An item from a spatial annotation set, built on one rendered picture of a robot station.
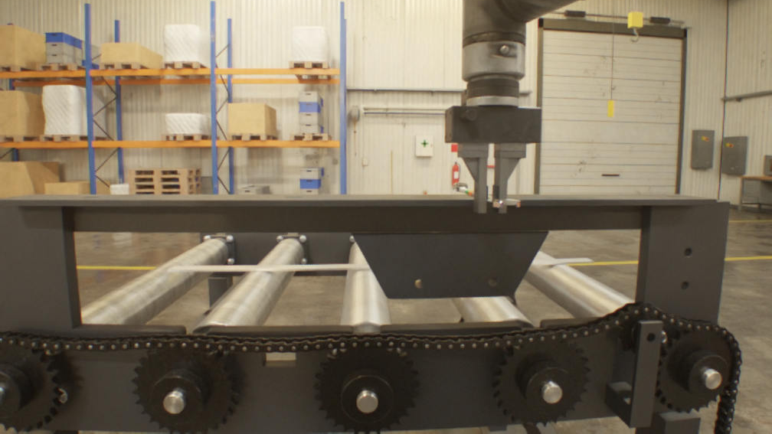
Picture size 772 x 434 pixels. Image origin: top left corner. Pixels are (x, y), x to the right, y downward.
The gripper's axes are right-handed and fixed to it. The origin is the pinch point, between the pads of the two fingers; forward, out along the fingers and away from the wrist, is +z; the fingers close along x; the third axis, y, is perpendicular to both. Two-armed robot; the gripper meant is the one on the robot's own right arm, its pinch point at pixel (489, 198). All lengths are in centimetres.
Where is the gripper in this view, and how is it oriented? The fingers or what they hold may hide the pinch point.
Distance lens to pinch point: 58.8
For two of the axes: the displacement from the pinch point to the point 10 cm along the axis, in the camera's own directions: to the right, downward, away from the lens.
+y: 0.6, 0.9, -9.9
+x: 10.0, 0.0, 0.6
